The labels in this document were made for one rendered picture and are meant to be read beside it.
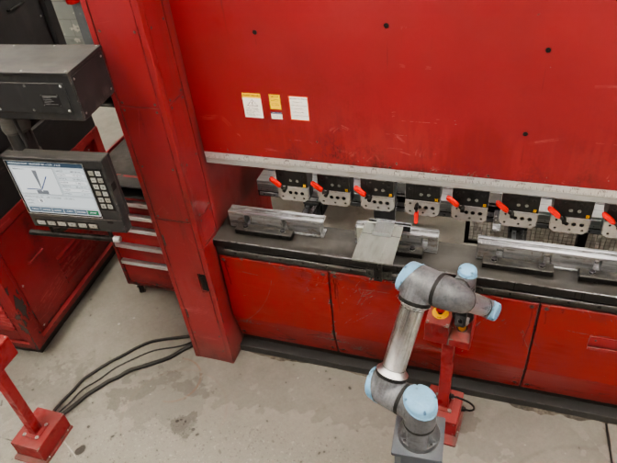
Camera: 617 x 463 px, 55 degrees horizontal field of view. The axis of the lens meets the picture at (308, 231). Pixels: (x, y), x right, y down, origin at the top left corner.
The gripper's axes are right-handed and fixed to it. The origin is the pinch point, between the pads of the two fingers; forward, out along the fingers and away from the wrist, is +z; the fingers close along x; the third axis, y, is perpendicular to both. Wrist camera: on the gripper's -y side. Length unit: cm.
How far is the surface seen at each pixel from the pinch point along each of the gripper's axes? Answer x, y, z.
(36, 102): 155, -28, -113
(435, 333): 9.9, -6.5, 0.8
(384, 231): 41, 24, -25
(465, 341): -2.7, -5.8, 2.2
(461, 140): 11, 34, -74
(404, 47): 34, 35, -111
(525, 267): -21.3, 27.5, -15.0
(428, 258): 20.8, 24.4, -12.3
